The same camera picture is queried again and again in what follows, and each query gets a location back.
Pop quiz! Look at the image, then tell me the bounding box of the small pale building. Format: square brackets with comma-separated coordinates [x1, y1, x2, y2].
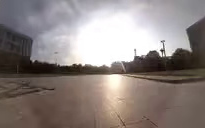
[110, 61, 125, 74]

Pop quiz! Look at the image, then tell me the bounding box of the grey stone slab plaza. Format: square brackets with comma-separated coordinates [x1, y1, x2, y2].
[0, 73, 205, 128]

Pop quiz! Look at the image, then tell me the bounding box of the row of dark trees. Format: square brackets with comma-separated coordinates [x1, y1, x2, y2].
[23, 47, 204, 75]

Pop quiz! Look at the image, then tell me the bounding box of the tall light pole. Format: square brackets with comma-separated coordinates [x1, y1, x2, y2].
[159, 39, 168, 69]

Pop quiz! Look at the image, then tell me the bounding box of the dark stone kerb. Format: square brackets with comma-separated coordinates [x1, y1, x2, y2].
[121, 73, 205, 85]

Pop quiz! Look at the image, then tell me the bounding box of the grass verge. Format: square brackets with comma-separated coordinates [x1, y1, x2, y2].
[129, 68, 205, 78]

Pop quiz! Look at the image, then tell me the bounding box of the wide building with dark tower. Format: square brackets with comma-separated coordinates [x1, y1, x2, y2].
[0, 22, 34, 74]

